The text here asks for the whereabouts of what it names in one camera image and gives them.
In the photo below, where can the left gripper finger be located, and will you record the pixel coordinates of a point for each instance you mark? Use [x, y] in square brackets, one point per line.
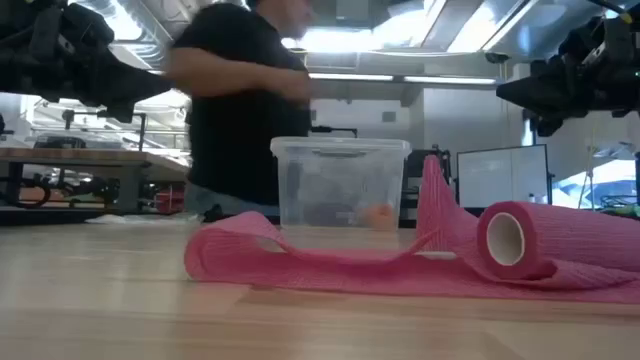
[130, 87]
[117, 111]

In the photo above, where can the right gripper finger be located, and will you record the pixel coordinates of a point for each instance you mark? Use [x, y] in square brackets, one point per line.
[537, 90]
[547, 125]

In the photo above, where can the pink elastic bandage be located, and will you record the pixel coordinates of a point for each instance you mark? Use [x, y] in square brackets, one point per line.
[550, 235]

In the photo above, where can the clear plastic bag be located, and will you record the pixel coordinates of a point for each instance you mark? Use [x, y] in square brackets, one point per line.
[145, 218]

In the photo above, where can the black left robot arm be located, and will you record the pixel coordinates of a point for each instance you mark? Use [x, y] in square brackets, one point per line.
[15, 55]

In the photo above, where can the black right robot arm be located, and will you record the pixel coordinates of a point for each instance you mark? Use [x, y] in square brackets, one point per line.
[631, 75]

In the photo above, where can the black gantry stand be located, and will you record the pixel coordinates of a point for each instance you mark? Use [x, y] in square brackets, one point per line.
[142, 130]

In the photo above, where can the wooden workbench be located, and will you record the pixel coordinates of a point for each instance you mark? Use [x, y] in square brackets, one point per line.
[75, 156]

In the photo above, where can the white monitor screen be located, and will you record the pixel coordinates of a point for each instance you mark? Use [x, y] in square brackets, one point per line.
[502, 175]

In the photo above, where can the red crate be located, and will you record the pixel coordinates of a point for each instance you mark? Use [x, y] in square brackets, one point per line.
[170, 200]

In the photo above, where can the long ceiling light strip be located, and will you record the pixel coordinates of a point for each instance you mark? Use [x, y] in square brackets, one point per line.
[425, 79]

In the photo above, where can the green object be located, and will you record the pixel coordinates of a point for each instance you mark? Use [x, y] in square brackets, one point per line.
[622, 211]

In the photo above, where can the person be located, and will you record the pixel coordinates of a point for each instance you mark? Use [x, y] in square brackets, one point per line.
[240, 125]

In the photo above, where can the black machine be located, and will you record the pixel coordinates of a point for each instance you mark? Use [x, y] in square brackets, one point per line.
[415, 170]

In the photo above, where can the orange item in box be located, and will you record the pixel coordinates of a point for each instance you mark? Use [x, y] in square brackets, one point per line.
[378, 216]

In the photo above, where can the clear plastic storage box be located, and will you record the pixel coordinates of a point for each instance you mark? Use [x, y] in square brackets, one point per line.
[340, 180]

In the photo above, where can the dark item in box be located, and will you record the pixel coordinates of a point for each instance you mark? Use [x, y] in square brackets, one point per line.
[327, 214]

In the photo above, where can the black ceiling camera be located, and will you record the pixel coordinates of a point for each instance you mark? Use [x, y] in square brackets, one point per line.
[497, 57]

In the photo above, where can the black table edge rail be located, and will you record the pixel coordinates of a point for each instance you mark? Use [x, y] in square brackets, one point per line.
[50, 215]

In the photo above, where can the black frame with camera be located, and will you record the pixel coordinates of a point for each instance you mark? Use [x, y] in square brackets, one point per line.
[332, 130]

